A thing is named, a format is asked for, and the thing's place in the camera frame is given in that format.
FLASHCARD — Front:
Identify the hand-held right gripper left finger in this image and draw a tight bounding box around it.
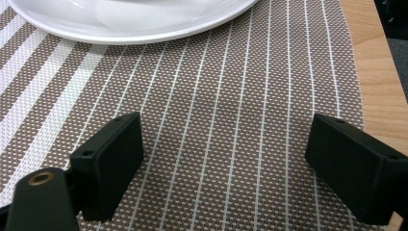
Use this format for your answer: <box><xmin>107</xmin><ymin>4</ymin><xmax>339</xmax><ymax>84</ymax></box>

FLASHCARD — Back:
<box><xmin>69</xmin><ymin>111</ymin><xmax>144</xmax><ymax>222</ymax></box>

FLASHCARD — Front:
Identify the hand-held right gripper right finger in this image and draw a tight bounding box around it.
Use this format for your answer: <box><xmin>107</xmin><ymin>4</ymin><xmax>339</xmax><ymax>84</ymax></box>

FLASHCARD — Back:
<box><xmin>304</xmin><ymin>113</ymin><xmax>408</xmax><ymax>226</ymax></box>

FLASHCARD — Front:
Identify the brown striped woven placemat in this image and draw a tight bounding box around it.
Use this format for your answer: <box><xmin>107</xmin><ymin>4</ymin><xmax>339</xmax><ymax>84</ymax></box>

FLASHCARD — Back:
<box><xmin>0</xmin><ymin>0</ymin><xmax>391</xmax><ymax>231</ymax></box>

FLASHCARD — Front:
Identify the white plate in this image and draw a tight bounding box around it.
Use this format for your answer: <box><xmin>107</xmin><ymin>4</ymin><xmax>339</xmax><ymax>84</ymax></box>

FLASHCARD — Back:
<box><xmin>6</xmin><ymin>0</ymin><xmax>260</xmax><ymax>46</ymax></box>

